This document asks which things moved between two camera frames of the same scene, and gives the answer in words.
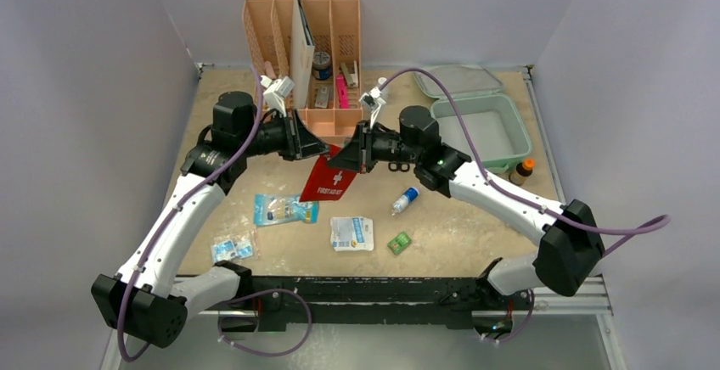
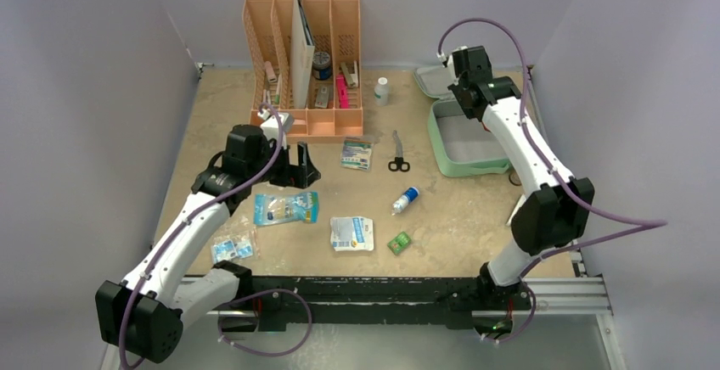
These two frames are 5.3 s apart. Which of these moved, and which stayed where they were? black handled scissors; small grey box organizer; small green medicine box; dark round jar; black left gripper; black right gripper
Moved: black left gripper; black right gripper
Stayed: small green medicine box; small grey box organizer; dark round jar; black handled scissors
